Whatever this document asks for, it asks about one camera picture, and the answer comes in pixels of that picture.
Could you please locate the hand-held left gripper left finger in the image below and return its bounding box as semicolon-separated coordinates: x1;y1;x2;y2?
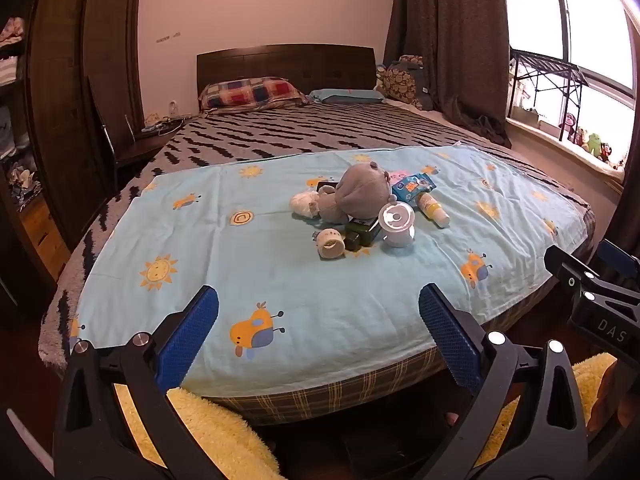
52;285;221;480

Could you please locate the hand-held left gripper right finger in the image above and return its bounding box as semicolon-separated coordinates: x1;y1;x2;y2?
418;283;588;480

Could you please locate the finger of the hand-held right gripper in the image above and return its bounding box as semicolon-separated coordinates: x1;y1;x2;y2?
597;239;640;283
544;245;601;293

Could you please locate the white yarn ball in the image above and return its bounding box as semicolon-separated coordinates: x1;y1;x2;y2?
289;191;321;221

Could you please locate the light blue printed sheet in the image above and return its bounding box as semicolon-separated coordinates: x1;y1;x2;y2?
75;146;588;396

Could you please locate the yellow fluffy cloth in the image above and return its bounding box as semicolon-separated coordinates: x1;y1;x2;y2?
112;352;621;480

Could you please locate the white round jar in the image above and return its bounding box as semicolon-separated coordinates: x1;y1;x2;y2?
377;203;417;249

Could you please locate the white plastic bottle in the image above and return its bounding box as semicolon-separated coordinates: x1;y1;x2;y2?
415;191;451;226

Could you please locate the plaid bed sheet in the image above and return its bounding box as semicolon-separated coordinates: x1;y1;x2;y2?
210;345;451;426

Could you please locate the small white cup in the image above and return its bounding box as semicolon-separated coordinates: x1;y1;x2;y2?
312;228;347;261

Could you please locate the blue snack packet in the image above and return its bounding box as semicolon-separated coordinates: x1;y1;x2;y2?
391;173;436;203

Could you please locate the grey plush toy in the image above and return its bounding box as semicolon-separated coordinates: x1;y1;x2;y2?
310;162;393;223

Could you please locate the dark chair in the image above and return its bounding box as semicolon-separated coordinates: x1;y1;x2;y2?
87;75;176;196

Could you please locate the black metal rack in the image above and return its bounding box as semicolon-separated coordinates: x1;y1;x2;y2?
507;49;591;143

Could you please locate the grey black striped blanket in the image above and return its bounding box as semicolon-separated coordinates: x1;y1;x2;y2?
40;102;596;371

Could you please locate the plaid pillow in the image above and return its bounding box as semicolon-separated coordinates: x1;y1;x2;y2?
199;76;308;111

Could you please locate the brown printed cushion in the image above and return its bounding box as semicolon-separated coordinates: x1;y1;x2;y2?
375;55;436;111

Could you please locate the blue pillow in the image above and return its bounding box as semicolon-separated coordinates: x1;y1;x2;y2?
307;88;386;106

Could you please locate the dark brown curtain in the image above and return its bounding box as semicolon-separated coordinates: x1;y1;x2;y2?
382;0;512;148

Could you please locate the dark wooden wardrobe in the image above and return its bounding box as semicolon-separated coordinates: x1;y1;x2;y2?
25;0;146;196

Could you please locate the pile of folded clothes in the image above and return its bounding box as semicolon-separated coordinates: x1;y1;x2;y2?
0;15;46;211

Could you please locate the dark wooden headboard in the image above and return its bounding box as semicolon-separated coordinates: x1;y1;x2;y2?
196;44;377;101

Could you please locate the window frame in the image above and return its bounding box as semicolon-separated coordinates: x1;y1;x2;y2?
500;0;640;171

